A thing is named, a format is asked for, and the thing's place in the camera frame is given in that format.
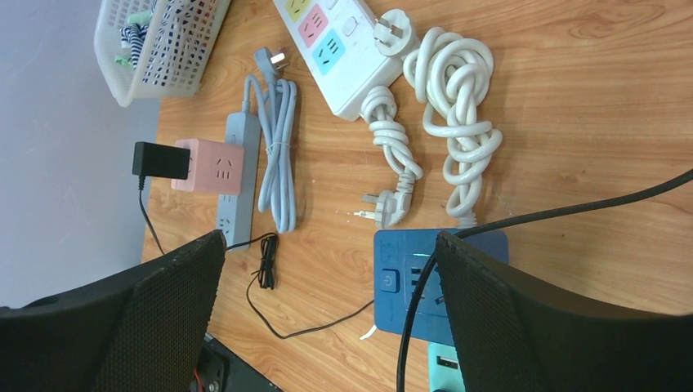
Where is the long black cable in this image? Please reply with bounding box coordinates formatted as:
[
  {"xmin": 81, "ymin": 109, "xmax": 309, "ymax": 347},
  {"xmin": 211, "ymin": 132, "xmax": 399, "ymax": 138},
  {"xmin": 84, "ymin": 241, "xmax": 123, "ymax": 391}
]
[{"xmin": 396, "ymin": 168, "xmax": 693, "ymax": 392}]

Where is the white adapter with coiled cable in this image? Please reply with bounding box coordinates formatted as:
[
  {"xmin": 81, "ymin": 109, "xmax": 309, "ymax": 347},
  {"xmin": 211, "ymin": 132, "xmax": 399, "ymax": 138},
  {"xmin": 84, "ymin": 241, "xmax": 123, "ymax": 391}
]
[{"xmin": 373, "ymin": 9, "xmax": 503, "ymax": 229}]

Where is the blue cube socket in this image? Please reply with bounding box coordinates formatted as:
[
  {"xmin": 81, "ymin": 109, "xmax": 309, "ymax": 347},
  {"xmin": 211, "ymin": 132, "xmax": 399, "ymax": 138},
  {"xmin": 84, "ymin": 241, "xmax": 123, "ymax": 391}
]
[{"xmin": 373, "ymin": 229, "xmax": 510, "ymax": 347}]

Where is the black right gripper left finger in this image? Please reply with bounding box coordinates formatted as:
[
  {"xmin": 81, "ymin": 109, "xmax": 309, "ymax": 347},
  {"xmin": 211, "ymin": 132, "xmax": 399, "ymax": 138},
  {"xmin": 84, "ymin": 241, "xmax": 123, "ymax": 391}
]
[{"xmin": 1, "ymin": 230, "xmax": 226, "ymax": 391}]

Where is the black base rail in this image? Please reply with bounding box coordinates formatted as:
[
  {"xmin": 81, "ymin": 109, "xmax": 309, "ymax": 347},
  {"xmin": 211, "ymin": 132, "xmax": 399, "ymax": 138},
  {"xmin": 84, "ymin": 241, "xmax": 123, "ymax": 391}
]
[{"xmin": 189, "ymin": 332, "xmax": 281, "ymax": 392}]

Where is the thin black usb cable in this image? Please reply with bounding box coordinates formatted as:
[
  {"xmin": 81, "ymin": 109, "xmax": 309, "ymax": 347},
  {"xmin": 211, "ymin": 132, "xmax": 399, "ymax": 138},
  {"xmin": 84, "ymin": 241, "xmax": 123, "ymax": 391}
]
[{"xmin": 137, "ymin": 176, "xmax": 376, "ymax": 341}]

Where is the light blue coiled cable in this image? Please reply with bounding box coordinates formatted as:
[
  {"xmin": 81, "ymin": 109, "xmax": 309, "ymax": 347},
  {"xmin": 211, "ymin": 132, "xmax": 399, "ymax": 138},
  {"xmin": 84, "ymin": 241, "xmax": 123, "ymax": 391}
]
[{"xmin": 242, "ymin": 47, "xmax": 299, "ymax": 234}]

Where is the white plastic basket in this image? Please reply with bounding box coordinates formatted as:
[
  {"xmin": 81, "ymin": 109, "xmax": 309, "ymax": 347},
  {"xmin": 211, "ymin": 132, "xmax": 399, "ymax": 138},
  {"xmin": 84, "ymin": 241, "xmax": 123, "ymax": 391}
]
[{"xmin": 94, "ymin": 0, "xmax": 230, "ymax": 107}]

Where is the white coiled power strip cable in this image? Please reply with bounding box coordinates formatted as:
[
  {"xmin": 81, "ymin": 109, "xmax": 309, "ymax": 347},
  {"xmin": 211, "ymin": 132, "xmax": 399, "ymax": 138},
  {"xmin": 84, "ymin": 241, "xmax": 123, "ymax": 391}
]
[{"xmin": 353, "ymin": 85, "xmax": 424, "ymax": 229}]

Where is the pink cube socket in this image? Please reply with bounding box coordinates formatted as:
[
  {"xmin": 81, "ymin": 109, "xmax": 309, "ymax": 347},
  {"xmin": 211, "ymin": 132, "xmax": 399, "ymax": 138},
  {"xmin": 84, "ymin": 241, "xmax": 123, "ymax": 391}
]
[{"xmin": 171, "ymin": 139, "xmax": 244, "ymax": 195}]

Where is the white colourful power strip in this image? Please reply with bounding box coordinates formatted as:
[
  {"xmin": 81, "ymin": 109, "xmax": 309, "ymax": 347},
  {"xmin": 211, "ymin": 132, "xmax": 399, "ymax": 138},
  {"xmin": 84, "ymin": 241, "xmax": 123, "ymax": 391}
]
[{"xmin": 273, "ymin": 0, "xmax": 402, "ymax": 121}]

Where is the striped cloth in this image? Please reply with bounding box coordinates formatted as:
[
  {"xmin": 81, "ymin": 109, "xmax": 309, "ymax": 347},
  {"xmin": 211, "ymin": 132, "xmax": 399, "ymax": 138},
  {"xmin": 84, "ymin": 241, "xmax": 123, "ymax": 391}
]
[{"xmin": 114, "ymin": 0, "xmax": 188, "ymax": 70}]

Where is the light blue power strip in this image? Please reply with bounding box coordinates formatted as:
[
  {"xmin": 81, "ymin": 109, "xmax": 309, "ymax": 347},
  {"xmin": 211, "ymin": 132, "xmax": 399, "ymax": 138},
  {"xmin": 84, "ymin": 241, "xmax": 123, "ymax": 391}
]
[{"xmin": 216, "ymin": 112, "xmax": 262, "ymax": 252}]

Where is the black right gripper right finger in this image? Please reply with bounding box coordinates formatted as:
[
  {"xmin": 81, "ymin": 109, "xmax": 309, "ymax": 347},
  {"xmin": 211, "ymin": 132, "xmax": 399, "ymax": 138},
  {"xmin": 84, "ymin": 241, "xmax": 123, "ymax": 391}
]
[{"xmin": 435, "ymin": 232, "xmax": 692, "ymax": 391}]

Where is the teal charger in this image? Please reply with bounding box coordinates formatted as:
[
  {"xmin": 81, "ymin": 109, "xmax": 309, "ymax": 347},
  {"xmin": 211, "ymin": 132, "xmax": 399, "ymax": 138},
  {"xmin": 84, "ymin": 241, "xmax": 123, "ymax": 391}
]
[{"xmin": 427, "ymin": 342, "xmax": 466, "ymax": 392}]

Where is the small black power adapter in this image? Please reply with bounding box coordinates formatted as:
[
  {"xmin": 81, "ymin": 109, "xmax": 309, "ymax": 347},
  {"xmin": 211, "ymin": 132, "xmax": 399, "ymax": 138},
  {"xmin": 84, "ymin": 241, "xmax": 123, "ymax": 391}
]
[{"xmin": 132, "ymin": 141, "xmax": 190, "ymax": 180}]

